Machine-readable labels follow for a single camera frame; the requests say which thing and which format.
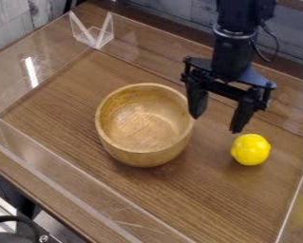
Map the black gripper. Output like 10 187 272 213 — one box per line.
181 56 277 134

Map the yellow lemon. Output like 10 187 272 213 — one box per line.
231 134 272 166

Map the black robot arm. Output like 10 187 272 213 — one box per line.
182 0 277 133

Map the brown wooden bowl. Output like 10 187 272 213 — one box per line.
95 83 194 167

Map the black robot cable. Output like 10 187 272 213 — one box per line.
252 22 281 63

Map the clear acrylic tray wall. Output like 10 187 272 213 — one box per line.
0 9 303 243

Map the black metal table mount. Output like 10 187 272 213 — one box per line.
15 208 82 243

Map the black cable under table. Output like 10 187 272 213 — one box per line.
0 215 40 243

